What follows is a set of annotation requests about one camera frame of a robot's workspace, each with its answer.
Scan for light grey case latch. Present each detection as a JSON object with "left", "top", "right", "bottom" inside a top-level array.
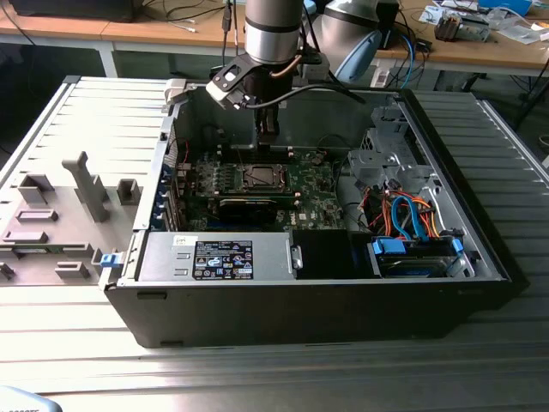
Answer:
[{"left": 164, "top": 78, "right": 199, "bottom": 113}]

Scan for grey parts rack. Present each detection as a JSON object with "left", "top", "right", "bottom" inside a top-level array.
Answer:
[{"left": 0, "top": 149, "right": 143, "bottom": 288}]

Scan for CPU socket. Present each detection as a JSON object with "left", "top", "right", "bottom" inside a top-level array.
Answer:
[{"left": 240, "top": 162, "right": 288, "bottom": 192}]

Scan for black case fan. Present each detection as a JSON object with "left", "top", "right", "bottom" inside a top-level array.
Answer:
[{"left": 199, "top": 123, "right": 227, "bottom": 150}]

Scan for copper coloured hose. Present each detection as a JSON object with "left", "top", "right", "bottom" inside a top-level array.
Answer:
[{"left": 269, "top": 54, "right": 301, "bottom": 81}]

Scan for grey power supply with label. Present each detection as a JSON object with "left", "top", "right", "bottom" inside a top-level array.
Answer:
[{"left": 136, "top": 231, "right": 298, "bottom": 283}]

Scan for blue box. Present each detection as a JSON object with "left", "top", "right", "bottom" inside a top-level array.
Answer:
[{"left": 478, "top": 0, "right": 534, "bottom": 15}]

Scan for hard disk in blue carrier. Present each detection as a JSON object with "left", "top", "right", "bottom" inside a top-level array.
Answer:
[{"left": 368, "top": 234, "right": 468, "bottom": 280}]

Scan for silver CPU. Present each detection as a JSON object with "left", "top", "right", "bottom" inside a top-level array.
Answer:
[{"left": 250, "top": 167, "right": 279, "bottom": 186}]

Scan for heatsink part on desk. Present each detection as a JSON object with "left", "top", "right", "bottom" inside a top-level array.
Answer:
[{"left": 433, "top": 11, "right": 491, "bottom": 44}]

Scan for green motherboard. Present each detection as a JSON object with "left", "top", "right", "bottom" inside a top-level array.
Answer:
[{"left": 171, "top": 147, "right": 358, "bottom": 236}]

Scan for orange and red power wires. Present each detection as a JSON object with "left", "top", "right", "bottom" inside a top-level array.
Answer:
[{"left": 359, "top": 187, "right": 445, "bottom": 241}]

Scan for RAM slot with white latches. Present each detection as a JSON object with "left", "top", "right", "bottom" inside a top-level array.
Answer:
[{"left": 216, "top": 146, "right": 296, "bottom": 155}]

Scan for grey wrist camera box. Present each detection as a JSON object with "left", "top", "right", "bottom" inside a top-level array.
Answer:
[{"left": 299, "top": 50, "right": 332, "bottom": 83}]

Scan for wooden desk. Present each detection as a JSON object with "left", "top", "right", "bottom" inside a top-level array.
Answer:
[{"left": 0, "top": 0, "right": 549, "bottom": 82}]

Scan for black camera cable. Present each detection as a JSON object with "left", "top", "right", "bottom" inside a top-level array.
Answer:
[{"left": 242, "top": 82, "right": 369, "bottom": 109}]

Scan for pale blue teach pendant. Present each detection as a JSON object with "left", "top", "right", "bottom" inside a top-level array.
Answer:
[{"left": 0, "top": 385, "right": 59, "bottom": 412}]

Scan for black and grey PC case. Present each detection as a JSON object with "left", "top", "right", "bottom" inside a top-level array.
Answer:
[{"left": 102, "top": 83, "right": 532, "bottom": 349}]

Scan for black device on desk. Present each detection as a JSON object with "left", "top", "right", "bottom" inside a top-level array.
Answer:
[{"left": 8, "top": 0, "right": 139, "bottom": 23}]

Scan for black upright box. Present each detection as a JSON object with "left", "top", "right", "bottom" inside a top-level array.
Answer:
[{"left": 379, "top": 0, "right": 401, "bottom": 50}]

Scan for metal socket cover frame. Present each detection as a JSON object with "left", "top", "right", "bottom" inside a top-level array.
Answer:
[{"left": 243, "top": 165, "right": 287, "bottom": 190}]

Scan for grey metal drive cage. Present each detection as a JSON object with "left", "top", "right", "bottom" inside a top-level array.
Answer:
[{"left": 346, "top": 105, "right": 433, "bottom": 192}]

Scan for blue data cable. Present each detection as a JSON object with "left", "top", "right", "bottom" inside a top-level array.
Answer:
[{"left": 389, "top": 193, "right": 431, "bottom": 245}]

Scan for thin wire locking lever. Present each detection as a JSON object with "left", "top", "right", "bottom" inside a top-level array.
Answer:
[{"left": 233, "top": 133, "right": 248, "bottom": 173}]

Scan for thin red wire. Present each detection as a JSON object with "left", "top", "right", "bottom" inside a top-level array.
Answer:
[{"left": 176, "top": 137, "right": 193, "bottom": 167}]

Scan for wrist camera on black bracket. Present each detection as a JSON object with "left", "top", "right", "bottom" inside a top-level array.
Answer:
[{"left": 205, "top": 54, "right": 261, "bottom": 112}]

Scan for black graphics card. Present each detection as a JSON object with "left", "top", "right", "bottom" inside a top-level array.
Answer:
[{"left": 190, "top": 188, "right": 304, "bottom": 227}]

